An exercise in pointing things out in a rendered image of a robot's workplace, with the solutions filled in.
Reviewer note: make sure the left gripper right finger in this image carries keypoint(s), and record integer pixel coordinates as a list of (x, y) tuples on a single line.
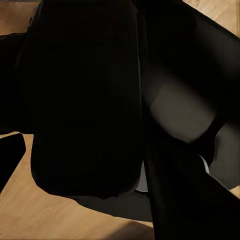
[(181, 207)]

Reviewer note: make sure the digital camera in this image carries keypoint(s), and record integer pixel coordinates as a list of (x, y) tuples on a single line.
[(73, 80)]

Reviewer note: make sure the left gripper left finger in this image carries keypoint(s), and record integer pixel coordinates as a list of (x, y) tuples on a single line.
[(12, 150)]

